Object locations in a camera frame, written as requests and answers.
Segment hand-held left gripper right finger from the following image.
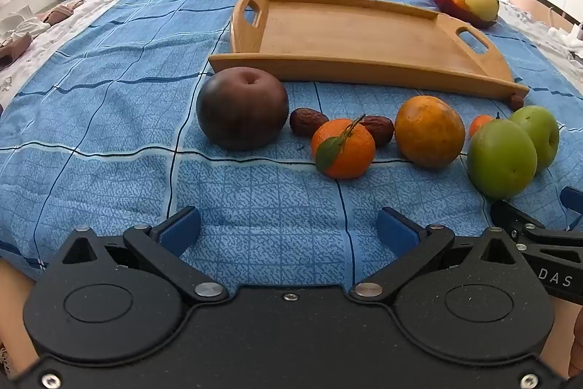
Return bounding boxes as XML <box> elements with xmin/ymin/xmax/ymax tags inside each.
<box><xmin>349</xmin><ymin>206</ymin><xmax>524</xmax><ymax>306</ymax></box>

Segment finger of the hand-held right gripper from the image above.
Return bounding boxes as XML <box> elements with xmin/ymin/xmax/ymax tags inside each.
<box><xmin>490</xmin><ymin>199</ymin><xmax>583</xmax><ymax>254</ymax></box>
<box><xmin>561</xmin><ymin>187</ymin><xmax>583</xmax><ymax>214</ymax></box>

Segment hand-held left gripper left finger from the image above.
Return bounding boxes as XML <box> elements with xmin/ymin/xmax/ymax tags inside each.
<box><xmin>58</xmin><ymin>206</ymin><xmax>230</xmax><ymax>306</ymax></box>

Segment green apple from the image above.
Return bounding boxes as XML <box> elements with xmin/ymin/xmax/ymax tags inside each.
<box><xmin>509</xmin><ymin>105</ymin><xmax>560</xmax><ymax>173</ymax></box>
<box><xmin>466</xmin><ymin>118</ymin><xmax>538</xmax><ymax>201</ymax></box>

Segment mandarin with green leaf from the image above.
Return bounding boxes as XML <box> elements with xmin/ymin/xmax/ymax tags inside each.
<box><xmin>311</xmin><ymin>114</ymin><xmax>376</xmax><ymax>180</ymax></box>

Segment small mandarin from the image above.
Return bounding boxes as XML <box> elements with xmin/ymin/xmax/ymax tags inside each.
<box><xmin>469</xmin><ymin>114</ymin><xmax>495</xmax><ymax>139</ymax></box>

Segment large orange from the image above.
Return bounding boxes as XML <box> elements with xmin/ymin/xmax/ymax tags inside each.
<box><xmin>394</xmin><ymin>96</ymin><xmax>466</xmax><ymax>169</ymax></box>

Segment dark brown round fruit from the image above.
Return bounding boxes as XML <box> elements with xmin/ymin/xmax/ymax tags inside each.
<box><xmin>196</xmin><ymin>68</ymin><xmax>290</xmax><ymax>151</ymax></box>

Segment wooden tray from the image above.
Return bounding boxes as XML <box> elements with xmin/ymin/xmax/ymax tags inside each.
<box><xmin>208</xmin><ymin>0</ymin><xmax>530</xmax><ymax>100</ymax></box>

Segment white cloth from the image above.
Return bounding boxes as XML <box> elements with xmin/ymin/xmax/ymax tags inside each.
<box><xmin>544</xmin><ymin>24</ymin><xmax>583</xmax><ymax>62</ymax></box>

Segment blue plaid blanket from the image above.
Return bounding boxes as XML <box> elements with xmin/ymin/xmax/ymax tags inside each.
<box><xmin>0</xmin><ymin>0</ymin><xmax>583</xmax><ymax>285</ymax></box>

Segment yellow round fruit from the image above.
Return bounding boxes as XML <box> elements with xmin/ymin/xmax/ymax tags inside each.
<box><xmin>465</xmin><ymin>0</ymin><xmax>500</xmax><ymax>23</ymax></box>

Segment brown garment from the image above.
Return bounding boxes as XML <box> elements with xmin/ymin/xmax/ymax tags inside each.
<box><xmin>0</xmin><ymin>32</ymin><xmax>34</xmax><ymax>71</ymax></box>

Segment pink garment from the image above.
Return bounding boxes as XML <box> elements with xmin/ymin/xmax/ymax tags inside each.
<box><xmin>35</xmin><ymin>0</ymin><xmax>86</xmax><ymax>26</ymax></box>

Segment white garment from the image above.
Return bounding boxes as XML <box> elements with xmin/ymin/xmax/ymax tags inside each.
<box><xmin>0</xmin><ymin>5</ymin><xmax>51</xmax><ymax>48</ymax></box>

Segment white cable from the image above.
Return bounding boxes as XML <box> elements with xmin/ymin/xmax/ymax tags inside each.
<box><xmin>548</xmin><ymin>6</ymin><xmax>577</xmax><ymax>30</ymax></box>

